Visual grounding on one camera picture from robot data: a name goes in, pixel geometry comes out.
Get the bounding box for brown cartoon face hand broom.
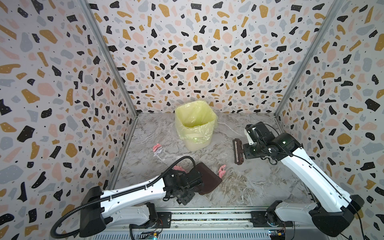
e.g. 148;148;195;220
233;138;244;165

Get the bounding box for right aluminium corner post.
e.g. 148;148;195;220
274;0;343;118

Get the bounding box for left aluminium corner post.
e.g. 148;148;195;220
78;0;138;119

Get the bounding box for cream bin with green bag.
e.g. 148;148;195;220
175;101;218;152

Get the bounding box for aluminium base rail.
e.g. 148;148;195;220
82;205;340;240

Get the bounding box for pink paper scrap upper left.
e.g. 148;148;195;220
218;165;227;179

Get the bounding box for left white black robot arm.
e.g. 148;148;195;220
79;168;204;238

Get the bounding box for aluminium corner post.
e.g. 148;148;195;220
274;0;343;118
78;0;138;119

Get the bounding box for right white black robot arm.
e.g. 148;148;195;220
233;122;365;238

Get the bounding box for dark brown plastic dustpan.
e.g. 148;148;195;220
194;163;222;195

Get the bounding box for pink paper scrap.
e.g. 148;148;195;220
218;165;227;179
173;166;186;173

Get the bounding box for black corrugated cable conduit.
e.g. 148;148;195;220
50;155;197;240

